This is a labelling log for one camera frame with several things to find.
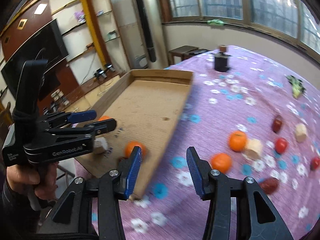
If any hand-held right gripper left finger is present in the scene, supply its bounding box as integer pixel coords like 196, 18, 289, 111
46, 146, 143, 240

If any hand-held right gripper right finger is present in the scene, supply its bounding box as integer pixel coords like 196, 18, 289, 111
186, 146, 294, 240

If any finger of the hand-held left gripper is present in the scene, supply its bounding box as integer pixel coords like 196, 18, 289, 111
42, 110, 97, 130
45, 119, 117, 143

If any white cylindrical yam piece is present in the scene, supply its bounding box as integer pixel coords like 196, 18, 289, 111
244, 139, 263, 160
294, 123, 307, 143
93, 137, 108, 155

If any shallow cardboard box tray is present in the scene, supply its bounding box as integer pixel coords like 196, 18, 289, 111
72, 69, 195, 200

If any person's left forearm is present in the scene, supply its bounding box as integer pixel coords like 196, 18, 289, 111
0, 180, 42, 240

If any person's left hand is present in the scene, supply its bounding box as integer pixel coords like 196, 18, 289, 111
5, 161, 57, 200

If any purple flowered tablecloth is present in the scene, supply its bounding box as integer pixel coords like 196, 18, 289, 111
75, 45, 320, 240

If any small white appliance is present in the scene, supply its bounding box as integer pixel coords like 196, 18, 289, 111
132, 55, 148, 68

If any black flat television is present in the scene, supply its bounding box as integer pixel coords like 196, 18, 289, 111
1, 19, 70, 97

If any purple plush toy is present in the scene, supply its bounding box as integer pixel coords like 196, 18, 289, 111
74, 10, 87, 23

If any black motor with brown cap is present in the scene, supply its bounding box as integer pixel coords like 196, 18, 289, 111
214, 44, 230, 72

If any square ceiling light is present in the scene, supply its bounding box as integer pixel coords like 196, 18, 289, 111
34, 4, 48, 15

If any silver tower air conditioner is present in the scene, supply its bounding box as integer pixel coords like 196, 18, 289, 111
117, 0, 173, 69

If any green leafy bunch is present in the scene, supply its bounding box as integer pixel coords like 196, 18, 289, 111
286, 74, 306, 98

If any wall shelf unit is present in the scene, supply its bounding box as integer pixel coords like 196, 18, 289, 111
49, 0, 123, 85

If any yellow wooden post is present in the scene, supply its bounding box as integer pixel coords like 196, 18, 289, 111
77, 0, 107, 65

